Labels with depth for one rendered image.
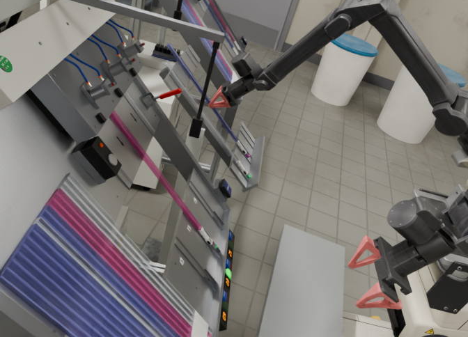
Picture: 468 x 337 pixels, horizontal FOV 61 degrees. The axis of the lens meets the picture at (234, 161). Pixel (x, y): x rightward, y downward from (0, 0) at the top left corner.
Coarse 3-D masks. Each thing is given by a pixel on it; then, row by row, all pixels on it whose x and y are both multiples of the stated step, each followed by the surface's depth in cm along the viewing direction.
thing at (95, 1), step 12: (72, 0) 69; (84, 0) 69; (96, 0) 69; (108, 0) 70; (120, 12) 70; (132, 12) 70; (144, 12) 70; (156, 24) 71; (168, 24) 70; (180, 24) 70; (192, 24) 71; (204, 36) 71; (216, 36) 71
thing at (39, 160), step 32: (128, 96) 99; (0, 128) 60; (32, 128) 66; (128, 128) 94; (0, 160) 58; (32, 160) 64; (64, 160) 71; (128, 160) 89; (0, 192) 57; (32, 192) 62; (96, 192) 75; (0, 224) 55; (0, 256) 53; (0, 288) 52
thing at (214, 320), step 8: (224, 216) 126; (224, 224) 123; (224, 232) 120; (224, 240) 117; (224, 248) 114; (224, 256) 111; (224, 264) 110; (216, 272) 108; (224, 272) 108; (216, 280) 106; (216, 288) 103; (216, 296) 101; (216, 304) 99; (216, 312) 97; (216, 320) 95; (216, 328) 93; (216, 336) 92
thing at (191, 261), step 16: (192, 176) 116; (192, 192) 113; (208, 192) 123; (192, 208) 109; (208, 208) 118; (176, 224) 100; (192, 224) 105; (208, 224) 115; (176, 240) 95; (192, 240) 103; (176, 256) 93; (192, 256) 99; (208, 256) 107; (176, 272) 90; (192, 272) 97; (208, 272) 103; (176, 288) 88; (192, 288) 94; (208, 288) 101; (192, 304) 92; (208, 304) 98; (208, 320) 96
